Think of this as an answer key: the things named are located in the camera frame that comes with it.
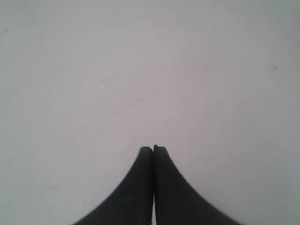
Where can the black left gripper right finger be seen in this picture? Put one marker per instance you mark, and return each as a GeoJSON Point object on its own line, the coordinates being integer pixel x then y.
{"type": "Point", "coordinates": [176, 202]}

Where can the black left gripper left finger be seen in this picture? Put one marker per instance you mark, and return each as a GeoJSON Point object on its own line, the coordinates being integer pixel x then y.
{"type": "Point", "coordinates": [131, 203]}

